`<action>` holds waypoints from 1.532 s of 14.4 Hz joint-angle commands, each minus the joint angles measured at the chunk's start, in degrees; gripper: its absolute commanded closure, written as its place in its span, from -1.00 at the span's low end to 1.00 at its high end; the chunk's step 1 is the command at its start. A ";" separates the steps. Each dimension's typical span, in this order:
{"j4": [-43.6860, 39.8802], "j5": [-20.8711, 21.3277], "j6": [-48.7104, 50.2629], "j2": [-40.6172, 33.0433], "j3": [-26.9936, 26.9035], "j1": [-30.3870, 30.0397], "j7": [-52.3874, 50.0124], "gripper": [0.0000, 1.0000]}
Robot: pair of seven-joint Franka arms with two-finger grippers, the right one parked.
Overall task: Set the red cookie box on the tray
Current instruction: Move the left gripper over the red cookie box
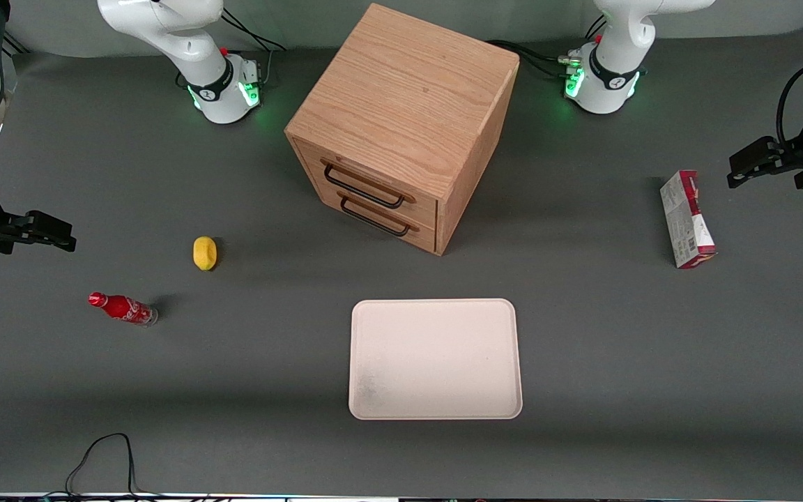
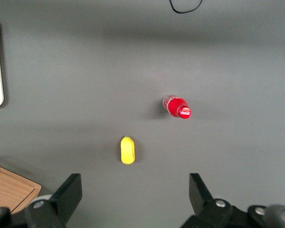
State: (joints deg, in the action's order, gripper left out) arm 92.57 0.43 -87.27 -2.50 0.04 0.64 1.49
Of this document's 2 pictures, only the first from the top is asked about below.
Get yellow lemon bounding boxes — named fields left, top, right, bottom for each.
left=193, top=236, right=218, bottom=271

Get red cookie box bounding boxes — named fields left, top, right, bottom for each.
left=659, top=170, right=718, bottom=270

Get black wire drawer handle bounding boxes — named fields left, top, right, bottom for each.
left=340, top=197, right=412, bottom=238
left=323, top=163, right=406, bottom=210

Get wooden two-drawer cabinet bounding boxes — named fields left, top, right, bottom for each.
left=284, top=3, right=521, bottom=257

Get red cola bottle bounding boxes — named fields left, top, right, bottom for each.
left=88, top=291, right=159, bottom=327

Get beige plastic tray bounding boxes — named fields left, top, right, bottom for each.
left=348, top=298, right=523, bottom=421

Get thin black table cable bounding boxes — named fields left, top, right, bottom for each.
left=63, top=432, right=165, bottom=500

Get black right base cables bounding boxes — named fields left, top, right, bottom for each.
left=176, top=7, right=288, bottom=89

